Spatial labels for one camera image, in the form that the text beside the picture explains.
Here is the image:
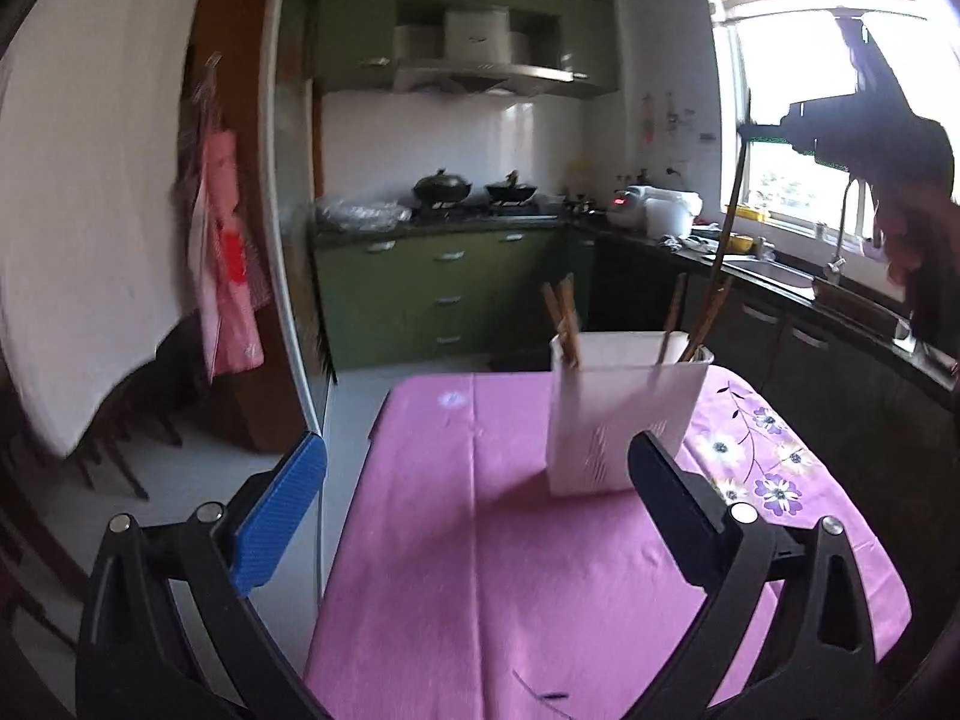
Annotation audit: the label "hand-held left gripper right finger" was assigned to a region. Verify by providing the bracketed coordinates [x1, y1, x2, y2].
[626, 429, 878, 720]

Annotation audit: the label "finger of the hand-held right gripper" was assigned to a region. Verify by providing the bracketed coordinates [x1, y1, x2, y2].
[737, 114, 788, 145]

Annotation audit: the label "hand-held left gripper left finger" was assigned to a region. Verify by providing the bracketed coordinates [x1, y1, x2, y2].
[75, 431, 329, 720]

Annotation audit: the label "white plastic chopstick holder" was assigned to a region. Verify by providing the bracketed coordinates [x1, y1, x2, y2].
[546, 330, 715, 497]

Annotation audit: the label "group of wooden chopsticks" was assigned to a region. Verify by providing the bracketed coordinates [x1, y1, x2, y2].
[541, 272, 734, 372]

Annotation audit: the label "person's right hand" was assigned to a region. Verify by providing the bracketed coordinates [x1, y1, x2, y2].
[876, 180, 957, 293]

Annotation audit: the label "kitchen window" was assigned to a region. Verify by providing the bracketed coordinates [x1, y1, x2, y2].
[709, 0, 931, 239]

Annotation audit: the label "metal kitchen faucet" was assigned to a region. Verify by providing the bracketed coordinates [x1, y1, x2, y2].
[823, 172, 865, 284]

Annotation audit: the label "white plastic pot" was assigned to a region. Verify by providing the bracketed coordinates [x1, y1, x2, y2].
[645, 191, 704, 241]

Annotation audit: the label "steel sink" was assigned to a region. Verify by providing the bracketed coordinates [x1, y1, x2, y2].
[724, 255, 820, 290]

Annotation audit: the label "white rice cooker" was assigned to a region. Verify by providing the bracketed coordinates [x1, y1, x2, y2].
[606, 184, 661, 230]

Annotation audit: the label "dark wooden chair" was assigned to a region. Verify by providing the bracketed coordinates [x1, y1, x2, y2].
[67, 330, 185, 502]

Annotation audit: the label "purple floral tablecloth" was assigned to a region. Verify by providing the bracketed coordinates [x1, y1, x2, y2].
[304, 369, 912, 720]

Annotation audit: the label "dark kitchen counter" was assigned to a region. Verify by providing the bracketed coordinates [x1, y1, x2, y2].
[562, 210, 960, 425]

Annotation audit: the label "red checked apron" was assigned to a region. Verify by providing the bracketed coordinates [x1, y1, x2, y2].
[180, 52, 272, 380]

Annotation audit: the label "green drawer cabinet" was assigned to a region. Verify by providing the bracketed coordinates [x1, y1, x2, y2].
[313, 229, 595, 372]

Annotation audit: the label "steel range hood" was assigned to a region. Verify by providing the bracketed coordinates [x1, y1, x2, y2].
[394, 4, 577, 98]

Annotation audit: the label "clear plastic bags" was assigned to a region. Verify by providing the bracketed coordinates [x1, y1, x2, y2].
[318, 199, 413, 233]

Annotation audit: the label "black wok with lid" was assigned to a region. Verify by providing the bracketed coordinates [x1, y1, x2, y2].
[412, 171, 474, 208]

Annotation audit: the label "hanging wall decoration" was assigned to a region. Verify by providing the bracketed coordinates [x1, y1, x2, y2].
[640, 92, 696, 145]

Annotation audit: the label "white door frame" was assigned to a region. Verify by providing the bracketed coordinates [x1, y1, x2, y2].
[259, 0, 332, 466]

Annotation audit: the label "green wall cabinet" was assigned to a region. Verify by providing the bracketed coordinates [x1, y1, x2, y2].
[311, 0, 623, 100]

